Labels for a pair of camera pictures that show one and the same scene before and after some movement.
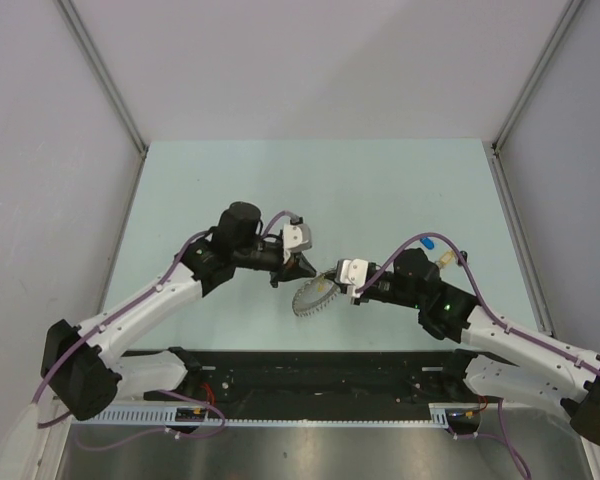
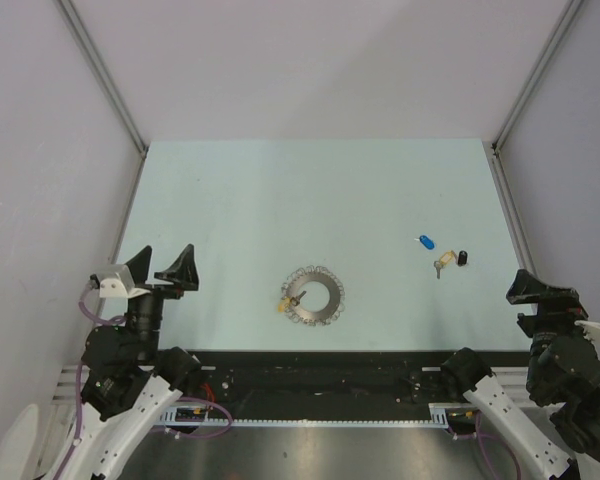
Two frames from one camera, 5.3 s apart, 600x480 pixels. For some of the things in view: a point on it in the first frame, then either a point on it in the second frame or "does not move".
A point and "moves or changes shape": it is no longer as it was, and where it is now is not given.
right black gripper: [331, 276] to [555, 304]
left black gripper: [289, 271] to [182, 272]
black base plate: [321, 377] does not move
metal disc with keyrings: [313, 295] moves or changes shape
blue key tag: [427, 243] does not move
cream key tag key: [445, 259] does not move
